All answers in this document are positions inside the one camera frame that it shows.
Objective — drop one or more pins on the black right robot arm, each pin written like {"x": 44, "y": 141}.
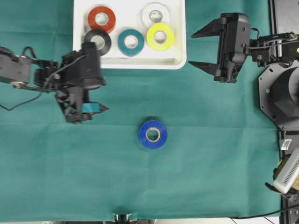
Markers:
{"x": 284, "y": 48}

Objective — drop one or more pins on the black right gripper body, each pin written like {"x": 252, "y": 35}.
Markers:
{"x": 259, "y": 49}

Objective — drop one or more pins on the white power adapter box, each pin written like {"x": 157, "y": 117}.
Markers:
{"x": 288, "y": 173}

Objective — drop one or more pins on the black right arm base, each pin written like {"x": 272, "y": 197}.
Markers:
{"x": 279, "y": 95}

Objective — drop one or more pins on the green tape roll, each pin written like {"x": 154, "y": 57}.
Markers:
{"x": 131, "y": 42}

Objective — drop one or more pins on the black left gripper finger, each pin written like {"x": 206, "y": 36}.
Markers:
{"x": 93, "y": 108}

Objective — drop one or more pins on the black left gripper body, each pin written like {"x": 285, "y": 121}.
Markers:
{"x": 69, "y": 98}

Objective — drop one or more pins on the yellow tape roll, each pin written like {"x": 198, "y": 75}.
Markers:
{"x": 160, "y": 37}

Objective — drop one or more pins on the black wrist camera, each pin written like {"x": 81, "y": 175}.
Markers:
{"x": 238, "y": 29}
{"x": 83, "y": 68}

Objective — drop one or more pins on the black tripod head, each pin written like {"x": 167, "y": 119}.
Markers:
{"x": 126, "y": 219}

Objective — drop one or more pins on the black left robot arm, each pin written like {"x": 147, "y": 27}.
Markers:
{"x": 19, "y": 71}

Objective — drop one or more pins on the white tape roll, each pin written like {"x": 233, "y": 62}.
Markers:
{"x": 155, "y": 13}

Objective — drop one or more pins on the red tape roll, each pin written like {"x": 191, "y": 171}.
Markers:
{"x": 102, "y": 17}

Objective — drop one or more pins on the blue tape roll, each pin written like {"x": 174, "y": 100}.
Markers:
{"x": 152, "y": 134}

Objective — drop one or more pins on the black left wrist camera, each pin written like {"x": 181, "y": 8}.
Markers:
{"x": 83, "y": 68}

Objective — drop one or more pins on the green table cloth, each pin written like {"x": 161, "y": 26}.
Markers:
{"x": 220, "y": 150}

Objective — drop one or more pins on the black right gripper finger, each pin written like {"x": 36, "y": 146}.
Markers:
{"x": 210, "y": 68}
{"x": 211, "y": 29}

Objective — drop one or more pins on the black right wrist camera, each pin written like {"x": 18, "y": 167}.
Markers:
{"x": 238, "y": 29}

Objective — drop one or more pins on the black tape roll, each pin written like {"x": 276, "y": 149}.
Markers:
{"x": 101, "y": 39}

